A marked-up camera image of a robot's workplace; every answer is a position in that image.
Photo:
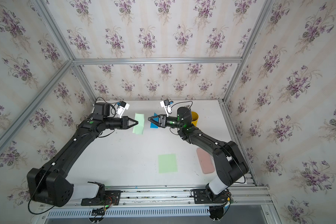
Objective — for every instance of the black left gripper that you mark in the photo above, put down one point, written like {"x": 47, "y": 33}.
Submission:
{"x": 123, "y": 121}

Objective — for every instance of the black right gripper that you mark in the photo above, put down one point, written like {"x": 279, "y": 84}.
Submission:
{"x": 163, "y": 119}

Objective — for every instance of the green paper sheet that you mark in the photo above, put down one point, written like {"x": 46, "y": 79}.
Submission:
{"x": 167, "y": 163}
{"x": 139, "y": 128}

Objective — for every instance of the blue square paper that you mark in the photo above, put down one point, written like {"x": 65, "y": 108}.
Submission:
{"x": 154, "y": 120}

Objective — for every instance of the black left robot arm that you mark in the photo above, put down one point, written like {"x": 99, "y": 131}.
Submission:
{"x": 49, "y": 185}

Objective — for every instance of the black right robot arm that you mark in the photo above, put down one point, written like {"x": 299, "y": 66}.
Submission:
{"x": 230, "y": 164}

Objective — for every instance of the yellow metal pencil bucket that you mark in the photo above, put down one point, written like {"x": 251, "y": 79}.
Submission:
{"x": 195, "y": 118}

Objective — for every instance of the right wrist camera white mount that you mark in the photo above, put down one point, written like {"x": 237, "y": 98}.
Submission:
{"x": 167, "y": 105}

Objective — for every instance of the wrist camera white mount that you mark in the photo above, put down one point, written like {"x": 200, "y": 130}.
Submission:
{"x": 167, "y": 105}
{"x": 122, "y": 107}

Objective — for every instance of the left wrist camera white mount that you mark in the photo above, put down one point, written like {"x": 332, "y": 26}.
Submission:
{"x": 122, "y": 107}

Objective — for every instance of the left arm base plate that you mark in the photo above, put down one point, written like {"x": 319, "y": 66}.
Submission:
{"x": 110, "y": 197}

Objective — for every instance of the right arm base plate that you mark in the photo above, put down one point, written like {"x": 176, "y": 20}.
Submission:
{"x": 206, "y": 196}

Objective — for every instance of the aluminium rail frame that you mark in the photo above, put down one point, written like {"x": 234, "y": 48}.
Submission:
{"x": 248, "y": 203}

